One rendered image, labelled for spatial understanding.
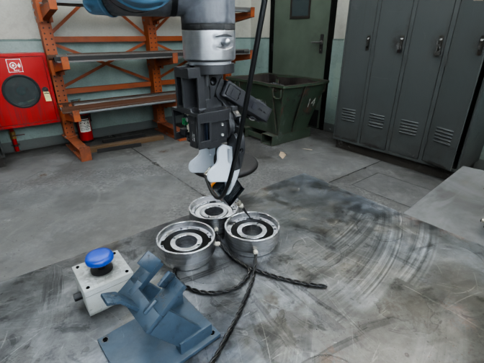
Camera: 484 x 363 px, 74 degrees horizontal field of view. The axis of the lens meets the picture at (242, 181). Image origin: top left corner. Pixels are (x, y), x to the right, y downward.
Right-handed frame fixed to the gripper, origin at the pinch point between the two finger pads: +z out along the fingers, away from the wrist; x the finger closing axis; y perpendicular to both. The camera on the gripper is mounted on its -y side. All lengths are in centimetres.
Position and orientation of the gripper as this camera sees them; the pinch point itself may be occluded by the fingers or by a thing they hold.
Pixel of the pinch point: (224, 183)
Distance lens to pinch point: 56.9
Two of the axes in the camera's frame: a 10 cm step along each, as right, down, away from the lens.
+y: -7.5, 2.7, -6.0
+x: 6.6, 3.1, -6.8
